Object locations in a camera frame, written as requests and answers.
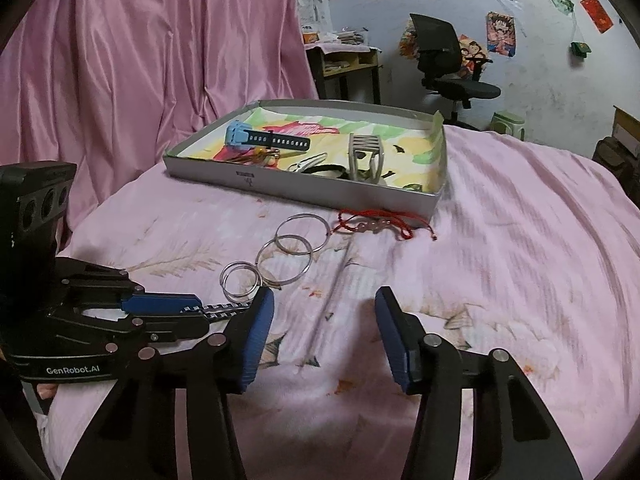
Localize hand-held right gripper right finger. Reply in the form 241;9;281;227
374;286;584;480

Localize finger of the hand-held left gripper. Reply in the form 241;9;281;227
131;312;211;344
120;292;204;314

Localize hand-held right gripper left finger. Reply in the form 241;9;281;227
60;287;276;480

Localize black white braided bracelet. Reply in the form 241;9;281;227
180;300;254;322

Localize silver bangle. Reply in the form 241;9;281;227
255;237;314;289
219;260;264;304
275;213;329;254

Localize grey cardboard tray box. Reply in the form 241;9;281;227
162;99;448;224

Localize hair tie with yellow bead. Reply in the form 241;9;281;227
219;146;282;167

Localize black hair band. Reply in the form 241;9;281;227
300;163;351;179

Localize beige hair claw clip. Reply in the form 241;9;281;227
347;132;387;184

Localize blue wrist watch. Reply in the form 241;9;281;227
224;120;311;152

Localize white hair clip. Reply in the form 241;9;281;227
287;152;329;174

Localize pink floral blanket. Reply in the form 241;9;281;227
35;124;640;480

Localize coloured drawing paper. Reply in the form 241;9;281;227
179;105;442;194

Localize pink satin curtain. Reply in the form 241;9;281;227
0;0;321;247

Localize green plastic stool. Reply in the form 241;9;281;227
490;111;526;141

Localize black office chair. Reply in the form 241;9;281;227
408;13;502;127

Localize wooden desk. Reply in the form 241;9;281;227
305;42;384;106

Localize brown bag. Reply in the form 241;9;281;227
592;136;640;192

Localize small cartoon poster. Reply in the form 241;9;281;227
457;35;489;81

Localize colourful bundle behind chair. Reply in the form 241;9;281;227
399;27;421;59

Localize pile of books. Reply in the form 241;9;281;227
325;27;371;46

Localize wooden cabinet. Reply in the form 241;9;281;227
612;105;640;159

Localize white hanging bags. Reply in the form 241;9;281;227
296;0;332;34

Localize red diamond paper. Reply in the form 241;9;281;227
580;0;615;34

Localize red string bracelet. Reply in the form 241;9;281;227
330;208;437;241

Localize cartoon wall poster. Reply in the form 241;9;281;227
486;11;519;57

